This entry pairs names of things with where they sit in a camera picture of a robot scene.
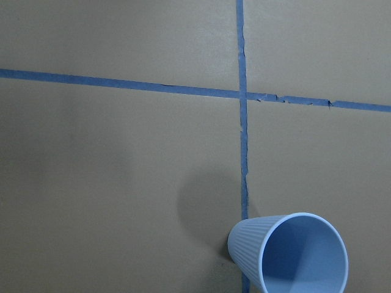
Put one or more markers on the blue ribbed plastic cup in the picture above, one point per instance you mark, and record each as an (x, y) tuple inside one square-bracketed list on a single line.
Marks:
[(300, 252)]

